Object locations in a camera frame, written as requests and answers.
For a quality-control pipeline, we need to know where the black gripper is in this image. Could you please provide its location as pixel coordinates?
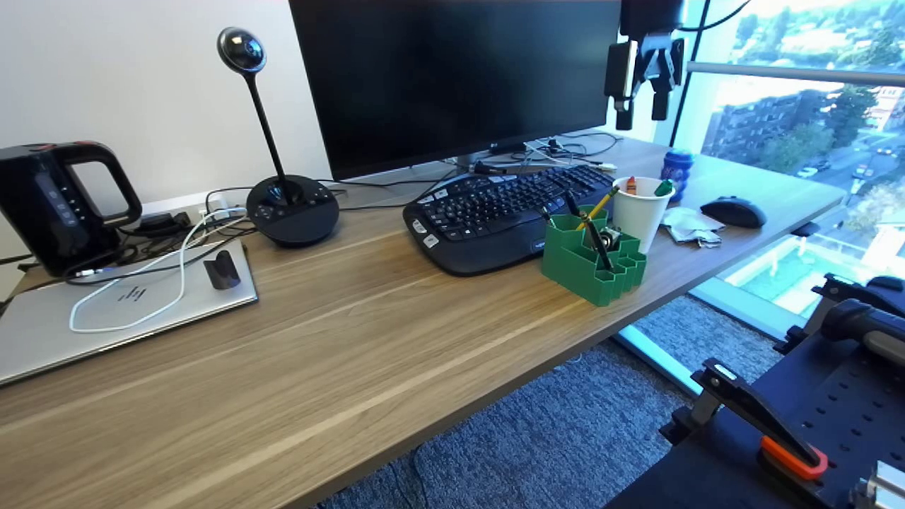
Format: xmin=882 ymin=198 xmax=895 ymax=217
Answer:
xmin=606 ymin=0 xmax=688 ymax=134

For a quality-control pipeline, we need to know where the white paper cup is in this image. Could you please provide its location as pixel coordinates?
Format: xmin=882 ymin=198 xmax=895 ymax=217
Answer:
xmin=609 ymin=175 xmax=680 ymax=257

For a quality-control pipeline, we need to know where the blue mentos gum bottle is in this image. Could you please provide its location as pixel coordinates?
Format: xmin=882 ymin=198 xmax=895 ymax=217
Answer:
xmin=659 ymin=148 xmax=696 ymax=192

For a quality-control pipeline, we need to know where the yellow pencil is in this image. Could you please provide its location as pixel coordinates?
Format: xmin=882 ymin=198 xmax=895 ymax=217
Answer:
xmin=577 ymin=185 xmax=623 ymax=230

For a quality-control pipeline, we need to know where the white folded cloth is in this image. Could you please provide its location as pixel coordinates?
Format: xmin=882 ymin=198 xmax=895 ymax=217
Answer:
xmin=663 ymin=205 xmax=728 ymax=251

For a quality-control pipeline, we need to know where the dark grey computer mouse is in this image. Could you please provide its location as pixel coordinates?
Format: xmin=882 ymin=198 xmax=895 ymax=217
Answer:
xmin=698 ymin=192 xmax=769 ymax=232

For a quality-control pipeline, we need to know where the black pencil gold print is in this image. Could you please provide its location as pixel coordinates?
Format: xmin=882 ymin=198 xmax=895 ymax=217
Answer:
xmin=563 ymin=192 xmax=618 ymax=274

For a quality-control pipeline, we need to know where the large black monitor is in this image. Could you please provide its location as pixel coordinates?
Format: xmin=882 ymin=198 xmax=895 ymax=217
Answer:
xmin=287 ymin=0 xmax=626 ymax=186

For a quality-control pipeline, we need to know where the green plastic pen holder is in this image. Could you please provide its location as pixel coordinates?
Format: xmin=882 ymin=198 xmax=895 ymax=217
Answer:
xmin=541 ymin=209 xmax=652 ymax=311

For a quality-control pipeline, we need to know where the black ergonomic keyboard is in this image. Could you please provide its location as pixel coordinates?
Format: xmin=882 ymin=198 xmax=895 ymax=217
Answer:
xmin=401 ymin=165 xmax=621 ymax=277

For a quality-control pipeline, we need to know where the black tube clamp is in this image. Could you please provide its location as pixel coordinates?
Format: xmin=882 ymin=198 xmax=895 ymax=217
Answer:
xmin=776 ymin=271 xmax=905 ymax=372

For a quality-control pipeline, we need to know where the black webcam on stand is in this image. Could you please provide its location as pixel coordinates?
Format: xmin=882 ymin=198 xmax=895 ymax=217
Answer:
xmin=215 ymin=25 xmax=342 ymax=251

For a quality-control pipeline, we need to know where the black perforated work table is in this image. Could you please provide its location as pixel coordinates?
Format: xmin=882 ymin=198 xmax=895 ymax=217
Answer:
xmin=606 ymin=324 xmax=905 ymax=509

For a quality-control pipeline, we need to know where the white power plug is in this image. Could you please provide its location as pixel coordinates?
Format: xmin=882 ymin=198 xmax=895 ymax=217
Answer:
xmin=203 ymin=189 xmax=250 ymax=223

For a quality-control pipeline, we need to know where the small black adapter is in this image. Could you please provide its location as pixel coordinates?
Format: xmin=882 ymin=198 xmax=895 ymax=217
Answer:
xmin=202 ymin=246 xmax=243 ymax=294

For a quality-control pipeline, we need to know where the aluminium extrusion profile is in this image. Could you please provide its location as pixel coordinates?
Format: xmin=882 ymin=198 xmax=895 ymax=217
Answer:
xmin=852 ymin=458 xmax=905 ymax=509

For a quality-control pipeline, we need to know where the black power plug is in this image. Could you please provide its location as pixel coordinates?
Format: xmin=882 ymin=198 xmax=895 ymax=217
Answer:
xmin=131 ymin=209 xmax=195 ymax=240

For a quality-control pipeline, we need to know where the black electric kettle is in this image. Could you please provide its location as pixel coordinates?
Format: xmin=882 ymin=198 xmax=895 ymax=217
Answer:
xmin=0 ymin=140 xmax=147 ymax=281

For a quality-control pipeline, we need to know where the silver closed laptop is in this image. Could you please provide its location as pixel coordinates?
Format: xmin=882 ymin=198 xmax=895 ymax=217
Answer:
xmin=0 ymin=239 xmax=264 ymax=391

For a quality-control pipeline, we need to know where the black clamp orange handle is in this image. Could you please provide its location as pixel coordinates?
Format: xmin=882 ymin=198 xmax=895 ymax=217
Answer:
xmin=691 ymin=356 xmax=833 ymax=486

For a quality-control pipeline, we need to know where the thin white looped cable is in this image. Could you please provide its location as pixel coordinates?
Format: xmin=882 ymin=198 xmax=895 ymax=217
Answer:
xmin=65 ymin=209 xmax=215 ymax=338

